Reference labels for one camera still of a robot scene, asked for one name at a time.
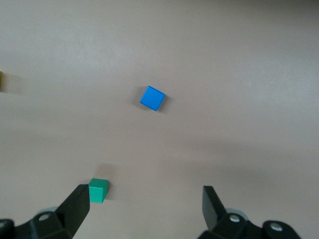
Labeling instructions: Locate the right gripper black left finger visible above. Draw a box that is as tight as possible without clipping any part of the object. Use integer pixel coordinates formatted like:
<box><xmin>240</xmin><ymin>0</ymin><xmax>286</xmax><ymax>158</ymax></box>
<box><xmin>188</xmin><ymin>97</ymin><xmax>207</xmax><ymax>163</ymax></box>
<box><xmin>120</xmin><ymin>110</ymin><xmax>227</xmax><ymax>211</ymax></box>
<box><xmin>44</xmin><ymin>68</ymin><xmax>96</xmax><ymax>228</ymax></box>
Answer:
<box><xmin>0</xmin><ymin>183</ymin><xmax>91</xmax><ymax>239</ymax></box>

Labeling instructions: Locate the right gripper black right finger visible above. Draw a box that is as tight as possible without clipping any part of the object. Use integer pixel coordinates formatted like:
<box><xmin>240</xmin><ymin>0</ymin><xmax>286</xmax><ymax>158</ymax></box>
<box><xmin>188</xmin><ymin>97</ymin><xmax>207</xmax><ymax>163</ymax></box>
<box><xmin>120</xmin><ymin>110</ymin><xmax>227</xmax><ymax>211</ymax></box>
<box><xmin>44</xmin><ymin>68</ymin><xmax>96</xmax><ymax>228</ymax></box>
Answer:
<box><xmin>196</xmin><ymin>185</ymin><xmax>303</xmax><ymax>239</ymax></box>

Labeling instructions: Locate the blue cube block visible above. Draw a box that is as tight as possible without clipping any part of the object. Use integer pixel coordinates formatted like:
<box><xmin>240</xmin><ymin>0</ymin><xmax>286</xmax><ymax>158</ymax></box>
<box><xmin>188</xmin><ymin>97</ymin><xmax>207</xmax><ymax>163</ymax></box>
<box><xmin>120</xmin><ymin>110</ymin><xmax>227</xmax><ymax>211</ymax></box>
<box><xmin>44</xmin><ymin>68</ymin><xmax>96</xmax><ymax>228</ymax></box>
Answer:
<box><xmin>139</xmin><ymin>85</ymin><xmax>166</xmax><ymax>112</ymax></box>

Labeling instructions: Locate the green cube block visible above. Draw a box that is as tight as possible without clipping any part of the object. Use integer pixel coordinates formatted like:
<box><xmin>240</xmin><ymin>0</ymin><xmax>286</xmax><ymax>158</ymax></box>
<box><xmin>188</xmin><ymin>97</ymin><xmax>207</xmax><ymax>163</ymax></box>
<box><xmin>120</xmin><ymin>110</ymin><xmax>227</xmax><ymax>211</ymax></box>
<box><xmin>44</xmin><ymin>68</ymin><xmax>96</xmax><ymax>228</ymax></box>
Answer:
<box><xmin>88</xmin><ymin>178</ymin><xmax>110</xmax><ymax>204</ymax></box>

